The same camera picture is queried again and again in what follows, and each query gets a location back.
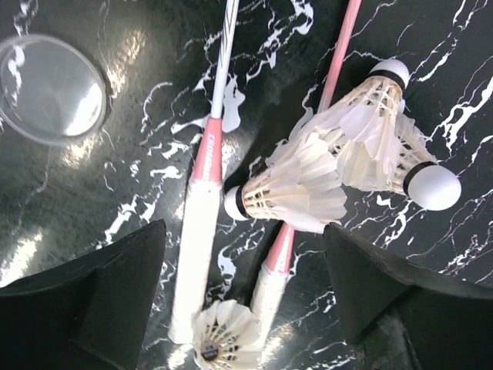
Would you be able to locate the clear plastic tube lid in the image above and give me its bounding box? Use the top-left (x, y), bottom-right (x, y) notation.
top-left (1, 34), bottom-right (108, 146)

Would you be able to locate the pink badminton racket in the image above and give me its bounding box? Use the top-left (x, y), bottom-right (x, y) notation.
top-left (168, 0), bottom-right (239, 345)
top-left (250, 0), bottom-right (361, 350)

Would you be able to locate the pink badminton racket left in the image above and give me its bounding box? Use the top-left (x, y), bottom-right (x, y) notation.
top-left (168, 0), bottom-right (239, 345)

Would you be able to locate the white feather shuttlecock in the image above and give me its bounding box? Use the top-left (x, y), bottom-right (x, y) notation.
top-left (193, 299), bottom-right (261, 369)
top-left (223, 132), bottom-right (347, 234)
top-left (291, 59), bottom-right (462, 211)

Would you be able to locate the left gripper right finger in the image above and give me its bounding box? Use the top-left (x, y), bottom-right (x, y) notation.
top-left (324, 224), bottom-right (492, 369)

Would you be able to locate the pink badminton racket right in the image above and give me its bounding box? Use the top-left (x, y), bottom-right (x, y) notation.
top-left (250, 0), bottom-right (361, 350)

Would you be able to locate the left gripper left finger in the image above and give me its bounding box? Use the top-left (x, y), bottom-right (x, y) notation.
top-left (1, 220), bottom-right (166, 369)

